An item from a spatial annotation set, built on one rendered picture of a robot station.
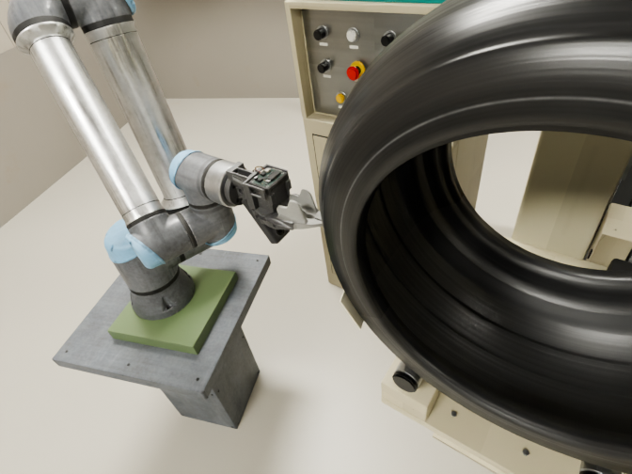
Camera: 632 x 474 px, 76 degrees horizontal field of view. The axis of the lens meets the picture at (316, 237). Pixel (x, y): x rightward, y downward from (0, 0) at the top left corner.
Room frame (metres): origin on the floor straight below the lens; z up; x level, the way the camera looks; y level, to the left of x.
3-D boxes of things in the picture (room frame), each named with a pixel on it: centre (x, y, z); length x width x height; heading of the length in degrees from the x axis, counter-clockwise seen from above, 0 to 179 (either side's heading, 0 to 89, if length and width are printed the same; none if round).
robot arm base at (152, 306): (0.86, 0.49, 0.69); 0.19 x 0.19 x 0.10
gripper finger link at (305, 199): (0.59, 0.00, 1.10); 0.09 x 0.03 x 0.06; 49
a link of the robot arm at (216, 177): (0.71, 0.15, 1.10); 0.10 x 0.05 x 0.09; 139
